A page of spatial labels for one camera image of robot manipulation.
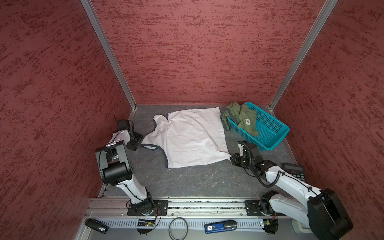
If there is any right corner aluminium post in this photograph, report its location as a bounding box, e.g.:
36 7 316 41
269 0 338 112

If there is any aluminium rail frame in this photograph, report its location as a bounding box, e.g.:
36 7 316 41
75 197 315 240

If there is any right circuit board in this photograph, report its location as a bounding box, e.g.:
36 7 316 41
263 219 279 235

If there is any black box device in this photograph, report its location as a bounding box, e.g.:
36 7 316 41
85 218 110 234

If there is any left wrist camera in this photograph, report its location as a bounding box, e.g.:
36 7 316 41
117 120 134 132

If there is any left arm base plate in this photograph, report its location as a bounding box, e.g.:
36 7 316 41
127 200 169 217

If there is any blue black device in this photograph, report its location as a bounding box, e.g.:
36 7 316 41
204 220 238 234

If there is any left corner aluminium post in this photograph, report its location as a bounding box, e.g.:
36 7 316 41
81 0 137 111

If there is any black calculator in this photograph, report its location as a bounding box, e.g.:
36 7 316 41
283 163 306 182

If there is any white tank top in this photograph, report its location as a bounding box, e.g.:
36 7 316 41
141 107 231 168

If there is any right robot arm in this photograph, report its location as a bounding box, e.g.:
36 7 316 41
230 141 354 240

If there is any circuit board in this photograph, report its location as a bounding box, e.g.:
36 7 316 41
263 219 279 235
136 219 157 235

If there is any black cable loop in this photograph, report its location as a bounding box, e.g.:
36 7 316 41
167 217 189 240

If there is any left circuit board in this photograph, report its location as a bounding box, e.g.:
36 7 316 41
136 219 157 235

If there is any green tank top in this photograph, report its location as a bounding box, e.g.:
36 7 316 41
221 102 259 137

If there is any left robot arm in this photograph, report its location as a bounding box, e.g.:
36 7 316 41
95 130 156 216

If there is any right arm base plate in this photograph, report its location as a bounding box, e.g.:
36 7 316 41
245 200 275 217

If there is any corner aluminium post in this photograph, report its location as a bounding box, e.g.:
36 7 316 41
81 0 137 111
269 0 338 112

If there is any teal plastic basket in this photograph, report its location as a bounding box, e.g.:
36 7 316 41
227 102 290 151

